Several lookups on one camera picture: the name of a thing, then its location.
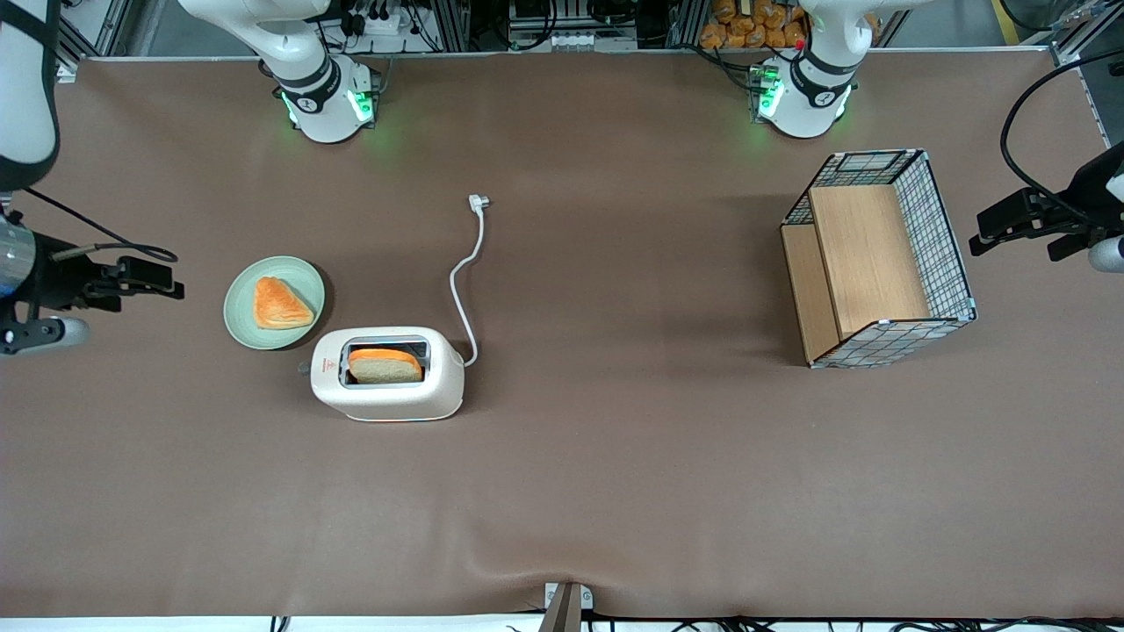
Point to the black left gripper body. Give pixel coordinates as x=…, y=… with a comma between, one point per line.
x=1087, y=195

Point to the bread slice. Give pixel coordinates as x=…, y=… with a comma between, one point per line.
x=385, y=367

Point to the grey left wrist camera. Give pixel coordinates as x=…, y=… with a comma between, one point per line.
x=1106, y=254

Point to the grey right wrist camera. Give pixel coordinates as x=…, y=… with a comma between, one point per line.
x=61, y=333

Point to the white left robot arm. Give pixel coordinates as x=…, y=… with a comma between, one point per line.
x=808, y=96

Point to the green plate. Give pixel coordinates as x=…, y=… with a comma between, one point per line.
x=241, y=312

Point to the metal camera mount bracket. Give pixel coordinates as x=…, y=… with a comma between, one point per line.
x=566, y=607

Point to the aluminium frame profile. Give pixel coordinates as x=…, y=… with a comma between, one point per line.
x=97, y=31
x=1080, y=31

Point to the white toaster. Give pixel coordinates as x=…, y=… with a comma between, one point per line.
x=391, y=399

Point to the wooden shelf insert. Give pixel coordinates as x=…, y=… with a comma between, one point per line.
x=865, y=254

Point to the triangular orange pastry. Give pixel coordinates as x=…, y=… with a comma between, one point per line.
x=279, y=305

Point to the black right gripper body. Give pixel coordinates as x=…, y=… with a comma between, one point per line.
x=54, y=283

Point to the brown table cloth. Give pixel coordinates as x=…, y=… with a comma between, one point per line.
x=615, y=491

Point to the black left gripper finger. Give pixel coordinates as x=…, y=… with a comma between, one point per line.
x=1014, y=213
x=992, y=242

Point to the white power strip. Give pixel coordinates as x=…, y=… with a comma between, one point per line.
x=386, y=22

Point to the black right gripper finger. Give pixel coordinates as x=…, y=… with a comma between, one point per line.
x=147, y=270
x=158, y=290

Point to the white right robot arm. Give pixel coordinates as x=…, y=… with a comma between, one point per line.
x=26, y=88

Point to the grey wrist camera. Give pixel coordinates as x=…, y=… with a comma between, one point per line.
x=61, y=333
x=1106, y=254

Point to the pile of bread rolls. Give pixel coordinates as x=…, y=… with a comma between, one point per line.
x=746, y=31

